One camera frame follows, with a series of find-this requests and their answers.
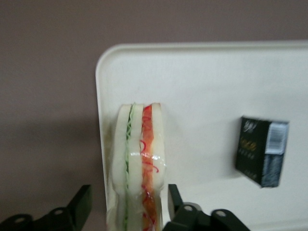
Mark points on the black gold-print small box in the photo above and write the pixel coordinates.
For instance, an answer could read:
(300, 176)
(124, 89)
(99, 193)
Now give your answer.
(255, 149)

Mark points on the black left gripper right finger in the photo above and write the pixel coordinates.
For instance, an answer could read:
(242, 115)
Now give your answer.
(178, 204)

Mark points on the cream plastic tray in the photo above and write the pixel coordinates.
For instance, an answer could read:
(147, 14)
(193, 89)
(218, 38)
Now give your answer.
(204, 84)

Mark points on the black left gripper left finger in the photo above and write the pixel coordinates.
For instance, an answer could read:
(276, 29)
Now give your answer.
(79, 204)

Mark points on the plastic-wrapped sandwich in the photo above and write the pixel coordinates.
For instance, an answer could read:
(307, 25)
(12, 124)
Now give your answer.
(134, 149)

